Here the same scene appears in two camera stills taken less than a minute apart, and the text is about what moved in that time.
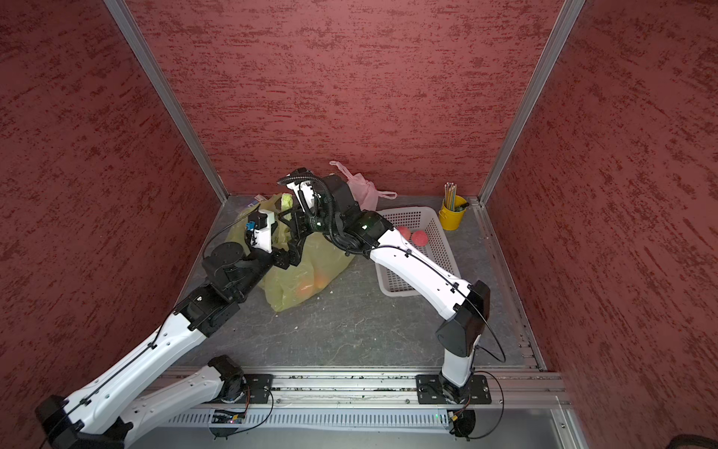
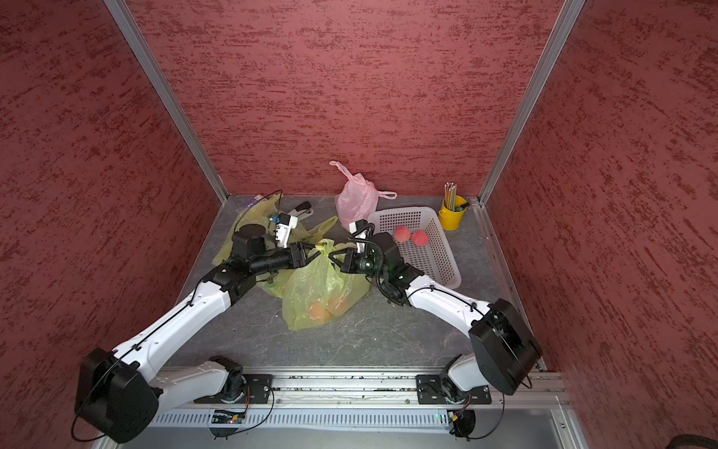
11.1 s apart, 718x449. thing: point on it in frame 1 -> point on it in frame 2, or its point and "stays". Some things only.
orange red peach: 305,289 -> 316,311
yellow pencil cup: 452,219 stays
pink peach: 420,238 stays
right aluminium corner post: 560,31 stays
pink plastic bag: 366,192 stays
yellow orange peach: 321,280 -> 337,305
